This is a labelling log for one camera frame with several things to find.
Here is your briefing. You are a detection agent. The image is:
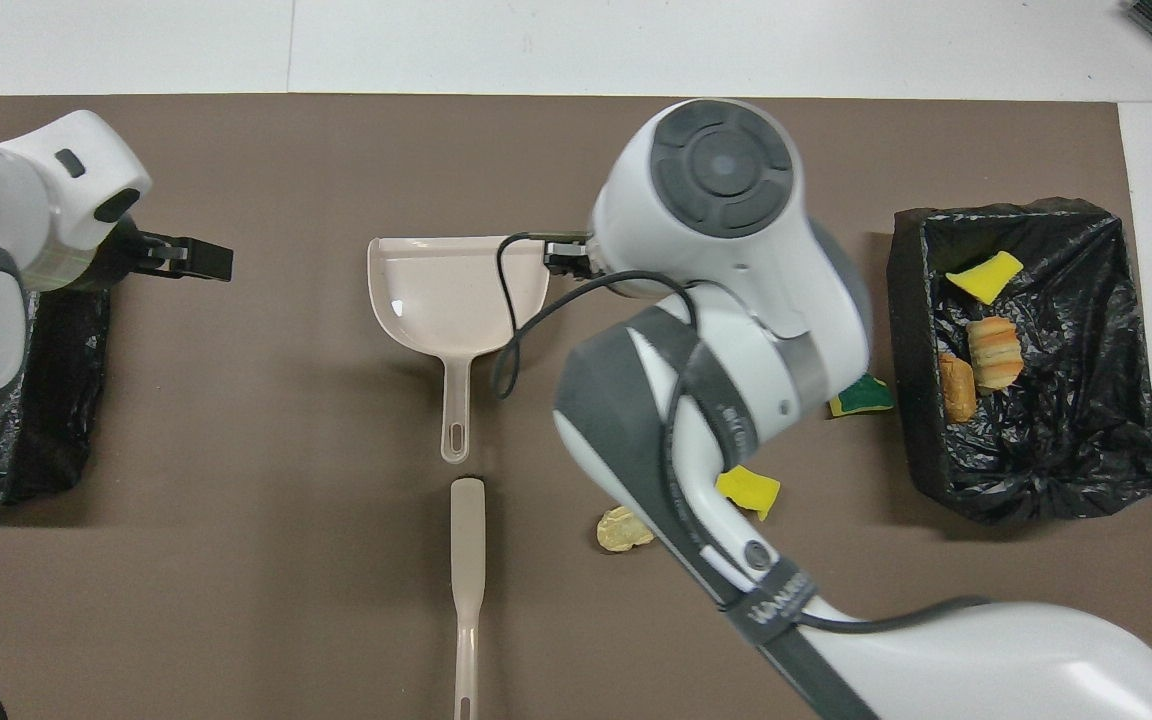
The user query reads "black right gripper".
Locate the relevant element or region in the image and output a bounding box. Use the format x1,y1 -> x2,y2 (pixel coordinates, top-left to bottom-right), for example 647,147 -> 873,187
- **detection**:
543,238 -> 598,282

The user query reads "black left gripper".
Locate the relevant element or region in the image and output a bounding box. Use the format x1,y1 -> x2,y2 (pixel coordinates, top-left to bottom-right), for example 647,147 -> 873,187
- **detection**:
94,220 -> 235,292

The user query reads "beige plastic dustpan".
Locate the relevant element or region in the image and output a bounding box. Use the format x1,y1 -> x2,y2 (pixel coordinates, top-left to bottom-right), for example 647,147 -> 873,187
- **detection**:
367,236 -> 551,465

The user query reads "pale crumbly bread piece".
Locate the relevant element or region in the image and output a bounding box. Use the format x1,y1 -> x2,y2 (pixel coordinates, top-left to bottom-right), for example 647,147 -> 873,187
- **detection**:
596,506 -> 655,553

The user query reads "yellow sponge piece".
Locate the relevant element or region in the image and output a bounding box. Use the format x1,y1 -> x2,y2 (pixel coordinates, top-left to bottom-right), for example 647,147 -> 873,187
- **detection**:
715,465 -> 782,522
944,250 -> 1025,306

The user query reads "beige hand brush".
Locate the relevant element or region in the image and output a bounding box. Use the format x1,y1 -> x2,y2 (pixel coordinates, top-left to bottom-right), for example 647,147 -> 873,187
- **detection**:
450,477 -> 487,720

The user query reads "green and yellow sponge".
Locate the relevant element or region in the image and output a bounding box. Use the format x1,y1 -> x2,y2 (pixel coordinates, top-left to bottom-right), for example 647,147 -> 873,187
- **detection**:
829,372 -> 895,418

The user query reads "brown bread roll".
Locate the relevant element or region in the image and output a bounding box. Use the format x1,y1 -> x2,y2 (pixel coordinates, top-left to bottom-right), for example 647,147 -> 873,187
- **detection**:
939,352 -> 978,424

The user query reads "striped croissant piece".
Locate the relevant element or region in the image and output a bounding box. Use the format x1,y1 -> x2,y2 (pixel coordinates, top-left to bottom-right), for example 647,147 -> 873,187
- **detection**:
967,316 -> 1024,393

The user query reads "black bag lined bin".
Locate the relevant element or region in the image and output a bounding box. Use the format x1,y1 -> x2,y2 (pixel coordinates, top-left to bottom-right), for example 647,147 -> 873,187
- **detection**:
886,197 -> 1152,526
0,280 -> 112,508

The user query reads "brown table mat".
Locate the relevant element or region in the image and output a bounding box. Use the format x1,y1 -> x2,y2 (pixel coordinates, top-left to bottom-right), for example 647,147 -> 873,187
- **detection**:
0,95 -> 1152,720

